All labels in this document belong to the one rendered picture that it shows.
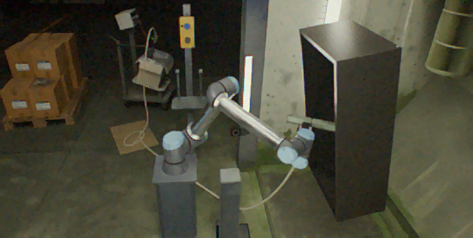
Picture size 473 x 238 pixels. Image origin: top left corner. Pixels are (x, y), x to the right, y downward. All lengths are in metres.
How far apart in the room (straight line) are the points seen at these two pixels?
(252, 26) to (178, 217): 1.60
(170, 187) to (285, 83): 1.35
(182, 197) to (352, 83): 1.43
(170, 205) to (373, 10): 2.26
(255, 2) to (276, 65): 0.58
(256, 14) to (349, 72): 1.14
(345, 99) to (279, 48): 1.11
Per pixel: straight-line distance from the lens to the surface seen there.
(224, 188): 0.78
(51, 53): 4.49
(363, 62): 1.71
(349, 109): 1.80
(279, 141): 1.59
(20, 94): 4.45
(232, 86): 1.88
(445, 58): 2.96
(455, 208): 2.91
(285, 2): 2.64
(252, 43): 2.66
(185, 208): 2.48
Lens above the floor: 2.16
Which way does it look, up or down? 28 degrees down
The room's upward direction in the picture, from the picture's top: 2 degrees clockwise
